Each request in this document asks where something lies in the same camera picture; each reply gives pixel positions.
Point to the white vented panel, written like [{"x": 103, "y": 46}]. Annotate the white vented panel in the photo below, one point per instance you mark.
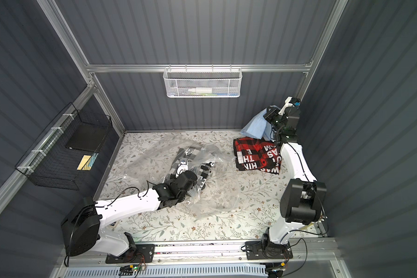
[{"x": 173, "y": 271}]

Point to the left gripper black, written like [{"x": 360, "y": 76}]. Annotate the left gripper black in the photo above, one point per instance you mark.
[{"x": 197, "y": 170}]

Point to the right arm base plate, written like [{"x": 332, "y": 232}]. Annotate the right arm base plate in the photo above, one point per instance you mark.
[{"x": 256, "y": 250}]

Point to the black wire basket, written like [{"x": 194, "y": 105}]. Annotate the black wire basket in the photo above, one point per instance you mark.
[{"x": 51, "y": 164}]

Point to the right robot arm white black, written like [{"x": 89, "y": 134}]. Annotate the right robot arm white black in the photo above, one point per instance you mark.
[{"x": 302, "y": 201}]

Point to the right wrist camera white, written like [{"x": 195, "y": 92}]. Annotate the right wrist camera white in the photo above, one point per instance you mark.
[{"x": 289, "y": 102}]

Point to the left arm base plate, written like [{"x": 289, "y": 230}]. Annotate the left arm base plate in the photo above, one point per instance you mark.
[{"x": 142, "y": 253}]

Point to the white bottle in basket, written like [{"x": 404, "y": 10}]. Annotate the white bottle in basket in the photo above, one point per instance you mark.
[{"x": 201, "y": 91}]

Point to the yellow notepad in basket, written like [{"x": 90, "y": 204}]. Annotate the yellow notepad in basket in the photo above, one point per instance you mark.
[{"x": 85, "y": 163}]

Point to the black white checked shirt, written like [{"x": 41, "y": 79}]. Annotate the black white checked shirt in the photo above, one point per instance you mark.
[{"x": 201, "y": 167}]

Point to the black box in basket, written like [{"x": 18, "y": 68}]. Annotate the black box in basket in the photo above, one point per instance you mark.
[{"x": 87, "y": 138}]

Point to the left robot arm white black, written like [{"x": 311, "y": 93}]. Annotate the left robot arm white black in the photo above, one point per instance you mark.
[{"x": 84, "y": 227}]

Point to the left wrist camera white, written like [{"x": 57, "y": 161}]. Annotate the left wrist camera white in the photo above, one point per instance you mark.
[{"x": 182, "y": 166}]

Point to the white wire mesh basket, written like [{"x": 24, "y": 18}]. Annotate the white wire mesh basket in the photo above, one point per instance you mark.
[{"x": 225, "y": 84}]

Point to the light blue shirt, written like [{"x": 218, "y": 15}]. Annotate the light blue shirt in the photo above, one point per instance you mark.
[{"x": 258, "y": 128}]

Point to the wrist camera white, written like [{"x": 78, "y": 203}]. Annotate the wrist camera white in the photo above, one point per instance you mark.
[
  {"x": 182, "y": 166},
  {"x": 289, "y": 102}
]

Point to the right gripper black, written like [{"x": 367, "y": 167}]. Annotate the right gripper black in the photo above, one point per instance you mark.
[{"x": 273, "y": 115}]

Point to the clear plastic vacuum bag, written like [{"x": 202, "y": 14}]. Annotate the clear plastic vacuum bag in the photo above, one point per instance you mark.
[{"x": 222, "y": 190}]

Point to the aluminium front rail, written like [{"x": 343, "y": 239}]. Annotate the aluminium front rail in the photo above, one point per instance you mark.
[{"x": 223, "y": 252}]

